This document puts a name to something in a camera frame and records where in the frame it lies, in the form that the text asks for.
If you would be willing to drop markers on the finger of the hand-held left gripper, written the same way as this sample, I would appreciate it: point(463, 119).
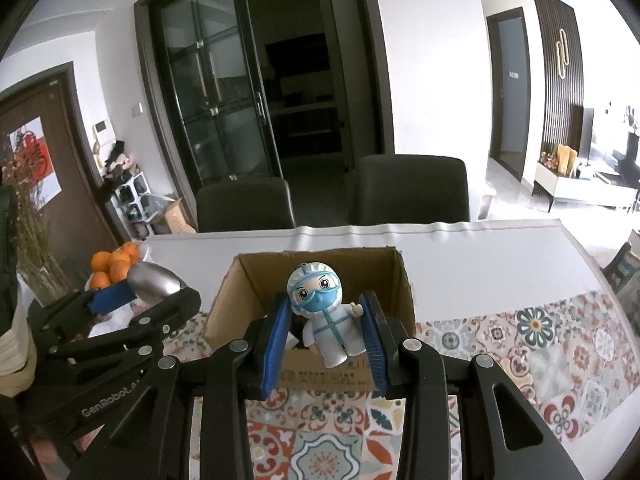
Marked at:
point(107, 300)
point(170, 310)

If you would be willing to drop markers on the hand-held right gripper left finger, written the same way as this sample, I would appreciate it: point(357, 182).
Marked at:
point(277, 345)

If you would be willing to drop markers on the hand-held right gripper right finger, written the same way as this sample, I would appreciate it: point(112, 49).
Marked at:
point(372, 345)

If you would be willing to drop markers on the silver computer mouse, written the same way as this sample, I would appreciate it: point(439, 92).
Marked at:
point(150, 280)

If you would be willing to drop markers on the white and blue figurine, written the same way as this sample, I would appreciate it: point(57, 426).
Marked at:
point(325, 320)

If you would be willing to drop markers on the brown cardboard box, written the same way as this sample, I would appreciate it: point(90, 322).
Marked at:
point(250, 280)

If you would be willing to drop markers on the orange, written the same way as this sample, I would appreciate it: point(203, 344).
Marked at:
point(131, 250)
point(119, 256)
point(101, 280)
point(100, 261)
point(119, 271)

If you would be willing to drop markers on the crumpled white tissue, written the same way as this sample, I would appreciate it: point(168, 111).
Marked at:
point(112, 321)

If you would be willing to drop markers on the clear fruit bowl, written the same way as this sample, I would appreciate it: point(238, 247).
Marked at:
point(143, 252)

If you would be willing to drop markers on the vase with dried plants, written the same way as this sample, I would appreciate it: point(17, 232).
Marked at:
point(37, 250)

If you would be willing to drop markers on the cardboard box on floor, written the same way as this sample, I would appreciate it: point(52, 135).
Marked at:
point(177, 217)

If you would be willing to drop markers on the brown wooden door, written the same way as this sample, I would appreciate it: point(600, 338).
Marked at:
point(75, 210)

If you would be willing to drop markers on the white shoe rack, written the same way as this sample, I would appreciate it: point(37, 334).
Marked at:
point(132, 205)

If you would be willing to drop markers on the dark grey dining chair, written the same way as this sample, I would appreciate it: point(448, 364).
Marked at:
point(410, 190)
point(245, 207)

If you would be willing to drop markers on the plush toys pile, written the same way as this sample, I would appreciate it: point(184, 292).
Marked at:
point(120, 160)

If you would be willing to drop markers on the red and white door poster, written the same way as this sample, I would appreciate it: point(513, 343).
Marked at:
point(37, 160)

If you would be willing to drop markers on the patterned floral table mat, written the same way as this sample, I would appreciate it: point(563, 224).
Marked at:
point(550, 340)

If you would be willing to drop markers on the black framed glass door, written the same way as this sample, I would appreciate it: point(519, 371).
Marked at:
point(210, 95)

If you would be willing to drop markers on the white tv cabinet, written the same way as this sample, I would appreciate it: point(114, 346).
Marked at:
point(580, 190)

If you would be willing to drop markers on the wooden chair with cushion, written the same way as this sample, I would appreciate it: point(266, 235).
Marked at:
point(625, 270)

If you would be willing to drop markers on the yellow decor on cabinet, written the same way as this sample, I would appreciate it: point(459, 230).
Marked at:
point(565, 160)

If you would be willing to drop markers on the dark grey room door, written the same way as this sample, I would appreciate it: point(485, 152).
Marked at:
point(510, 95)

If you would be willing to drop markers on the black television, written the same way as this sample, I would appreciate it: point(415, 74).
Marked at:
point(587, 135)

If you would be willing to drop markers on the white wall intercom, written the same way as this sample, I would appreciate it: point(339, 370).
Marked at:
point(104, 131)

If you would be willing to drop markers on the dark slatted wall panel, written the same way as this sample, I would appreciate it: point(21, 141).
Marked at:
point(547, 100)

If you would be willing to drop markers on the gold loop wall ornament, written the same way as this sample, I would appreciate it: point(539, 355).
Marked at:
point(562, 55)

